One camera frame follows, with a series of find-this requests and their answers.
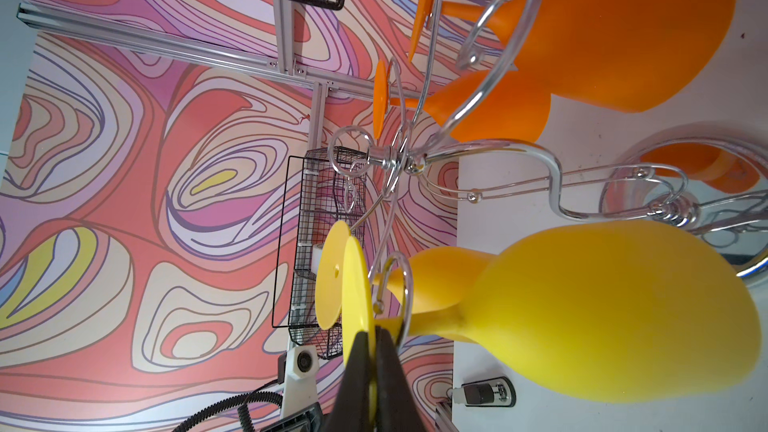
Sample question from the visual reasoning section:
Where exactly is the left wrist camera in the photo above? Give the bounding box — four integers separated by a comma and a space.
281, 345, 319, 418

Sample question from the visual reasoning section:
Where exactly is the left orange wine glass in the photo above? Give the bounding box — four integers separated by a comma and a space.
372, 58, 552, 144

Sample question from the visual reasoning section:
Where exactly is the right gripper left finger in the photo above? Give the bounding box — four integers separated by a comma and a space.
321, 332, 373, 432

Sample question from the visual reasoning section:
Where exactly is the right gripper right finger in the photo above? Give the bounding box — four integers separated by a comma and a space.
375, 326, 426, 432

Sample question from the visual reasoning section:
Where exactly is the light yellow wine glass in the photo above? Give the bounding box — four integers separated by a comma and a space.
340, 219, 763, 424

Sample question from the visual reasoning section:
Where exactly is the right orange wine glass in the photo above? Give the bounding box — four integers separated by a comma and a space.
407, 0, 737, 114

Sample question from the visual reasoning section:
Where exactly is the chrome wine glass rack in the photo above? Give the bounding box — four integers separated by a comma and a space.
326, 0, 768, 337

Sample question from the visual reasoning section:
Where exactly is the grey black stapler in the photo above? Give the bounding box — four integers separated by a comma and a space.
448, 376, 517, 408

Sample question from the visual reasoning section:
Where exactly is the orange wine glass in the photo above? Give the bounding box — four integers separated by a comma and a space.
407, 0, 737, 114
372, 58, 552, 144

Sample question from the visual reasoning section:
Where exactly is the left black wire basket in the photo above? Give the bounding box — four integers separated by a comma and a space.
271, 146, 367, 360

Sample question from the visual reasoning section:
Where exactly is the dark yellow wine glass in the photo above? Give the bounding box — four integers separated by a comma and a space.
315, 221, 496, 330

